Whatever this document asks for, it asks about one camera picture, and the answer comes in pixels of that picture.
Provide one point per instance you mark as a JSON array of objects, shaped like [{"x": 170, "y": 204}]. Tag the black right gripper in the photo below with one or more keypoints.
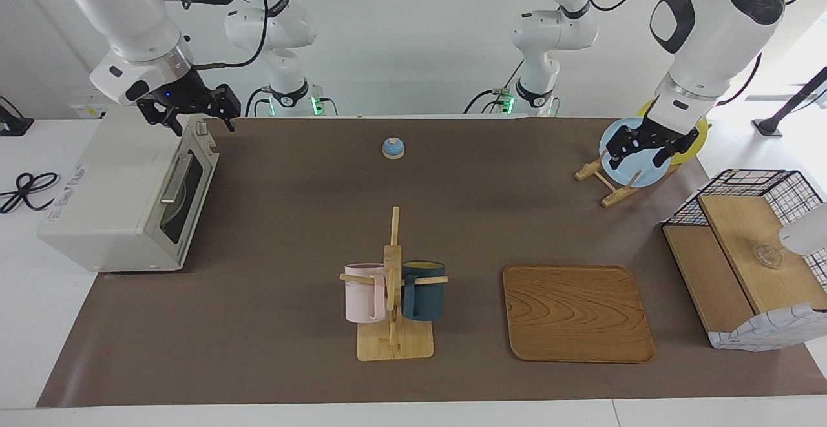
[{"x": 187, "y": 99}]

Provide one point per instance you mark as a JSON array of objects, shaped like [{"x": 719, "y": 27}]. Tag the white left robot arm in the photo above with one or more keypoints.
[{"x": 711, "y": 33}]

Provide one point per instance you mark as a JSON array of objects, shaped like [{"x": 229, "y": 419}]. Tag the small black stand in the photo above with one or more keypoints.
[{"x": 14, "y": 123}]

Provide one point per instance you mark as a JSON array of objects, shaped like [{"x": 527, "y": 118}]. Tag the dark blue mug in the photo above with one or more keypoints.
[{"x": 426, "y": 294}]

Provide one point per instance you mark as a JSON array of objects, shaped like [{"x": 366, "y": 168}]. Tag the light blue plate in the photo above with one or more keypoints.
[{"x": 639, "y": 172}]

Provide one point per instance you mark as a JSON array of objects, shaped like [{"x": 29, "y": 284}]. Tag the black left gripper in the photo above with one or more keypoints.
[{"x": 652, "y": 133}]

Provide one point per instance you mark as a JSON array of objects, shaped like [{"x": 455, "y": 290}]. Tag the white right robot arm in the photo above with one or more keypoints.
[{"x": 129, "y": 13}]

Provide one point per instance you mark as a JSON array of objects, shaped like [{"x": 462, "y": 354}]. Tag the wooden plate rack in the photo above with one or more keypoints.
[{"x": 614, "y": 196}]

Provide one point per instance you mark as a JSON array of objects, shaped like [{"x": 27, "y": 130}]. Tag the white wall box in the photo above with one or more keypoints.
[{"x": 84, "y": 112}]

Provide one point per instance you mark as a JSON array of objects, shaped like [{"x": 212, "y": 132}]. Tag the wooden mug rack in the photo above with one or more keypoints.
[{"x": 393, "y": 343}]

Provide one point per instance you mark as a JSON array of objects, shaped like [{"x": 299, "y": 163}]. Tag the pale green plate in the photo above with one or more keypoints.
[{"x": 173, "y": 212}]

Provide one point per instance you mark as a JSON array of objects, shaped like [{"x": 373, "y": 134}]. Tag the small blue bowl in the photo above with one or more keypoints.
[{"x": 393, "y": 148}]

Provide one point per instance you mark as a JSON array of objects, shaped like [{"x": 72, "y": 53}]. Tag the metal tray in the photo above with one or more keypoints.
[{"x": 197, "y": 220}]

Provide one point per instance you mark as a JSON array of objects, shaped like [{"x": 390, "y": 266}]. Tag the white toaster oven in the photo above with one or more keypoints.
[{"x": 97, "y": 188}]

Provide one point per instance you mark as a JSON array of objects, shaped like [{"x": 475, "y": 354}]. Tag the brown table mat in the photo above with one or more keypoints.
[{"x": 284, "y": 220}]

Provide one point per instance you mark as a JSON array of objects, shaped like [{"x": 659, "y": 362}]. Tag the pink mug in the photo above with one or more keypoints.
[{"x": 362, "y": 294}]

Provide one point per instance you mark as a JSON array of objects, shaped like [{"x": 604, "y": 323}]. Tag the black angled stand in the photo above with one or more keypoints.
[{"x": 785, "y": 114}]

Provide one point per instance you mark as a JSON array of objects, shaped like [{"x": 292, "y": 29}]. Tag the white rounded device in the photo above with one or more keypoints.
[{"x": 807, "y": 232}]

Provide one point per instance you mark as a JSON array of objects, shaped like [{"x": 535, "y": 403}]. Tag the small clear glass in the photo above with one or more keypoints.
[{"x": 768, "y": 257}]

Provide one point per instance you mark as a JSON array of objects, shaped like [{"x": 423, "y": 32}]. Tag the yellow plate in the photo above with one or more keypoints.
[{"x": 690, "y": 150}]

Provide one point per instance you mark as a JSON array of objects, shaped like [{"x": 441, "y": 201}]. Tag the wooden shelf box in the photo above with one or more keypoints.
[{"x": 736, "y": 233}]

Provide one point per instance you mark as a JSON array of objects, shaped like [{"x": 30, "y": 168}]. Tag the brown wooden tray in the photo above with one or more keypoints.
[{"x": 575, "y": 314}]

